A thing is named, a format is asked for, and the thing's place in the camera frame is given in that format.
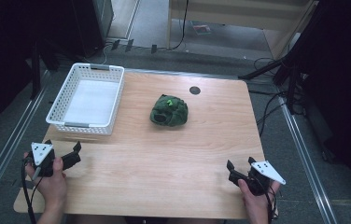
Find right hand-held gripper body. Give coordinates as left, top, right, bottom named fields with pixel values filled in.
left=246, top=160, right=287, bottom=197

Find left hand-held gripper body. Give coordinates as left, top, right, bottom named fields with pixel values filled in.
left=23, top=142, right=64, bottom=178

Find white plastic basket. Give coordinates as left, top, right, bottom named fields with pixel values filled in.
left=45, top=62, right=125, bottom=136

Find dark green cloth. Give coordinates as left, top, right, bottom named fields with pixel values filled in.
left=149, top=93, right=190, bottom=128

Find person's left hand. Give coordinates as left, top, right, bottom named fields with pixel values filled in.
left=23, top=151, right=69, bottom=213

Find person's right hand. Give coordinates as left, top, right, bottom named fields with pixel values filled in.
left=237, top=179, right=282, bottom=224

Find dark curtain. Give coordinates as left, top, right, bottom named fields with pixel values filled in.
left=0, top=0, right=74, bottom=141
left=301, top=0, right=351, bottom=208

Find black metal stand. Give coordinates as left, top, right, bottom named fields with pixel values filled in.
left=238, top=0, right=330, bottom=116

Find black cabinet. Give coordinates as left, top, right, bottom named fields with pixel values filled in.
left=69, top=0, right=115, bottom=58

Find red booklet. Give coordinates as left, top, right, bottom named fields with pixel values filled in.
left=191, top=21, right=212, bottom=35

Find light wooden furniture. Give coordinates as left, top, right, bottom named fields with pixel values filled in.
left=166, top=0, right=319, bottom=60

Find metal floor rail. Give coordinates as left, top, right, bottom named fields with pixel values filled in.
left=0, top=69, right=52, bottom=217
left=276, top=95, right=340, bottom=224

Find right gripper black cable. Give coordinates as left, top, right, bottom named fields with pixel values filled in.
left=264, top=183, right=279, bottom=224

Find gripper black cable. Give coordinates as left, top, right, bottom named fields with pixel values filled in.
left=264, top=183, right=279, bottom=224
left=21, top=158, right=40, bottom=224

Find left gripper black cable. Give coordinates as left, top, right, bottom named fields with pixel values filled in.
left=21, top=158, right=40, bottom=224

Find black floor cables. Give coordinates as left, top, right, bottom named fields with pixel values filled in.
left=247, top=56, right=290, bottom=138

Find black upright post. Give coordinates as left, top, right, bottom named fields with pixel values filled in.
left=30, top=40, right=60, bottom=101

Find white floor cable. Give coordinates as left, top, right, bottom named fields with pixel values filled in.
left=82, top=42, right=113, bottom=65

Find black hanging cable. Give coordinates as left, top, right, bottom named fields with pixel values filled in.
left=166, top=0, right=190, bottom=51

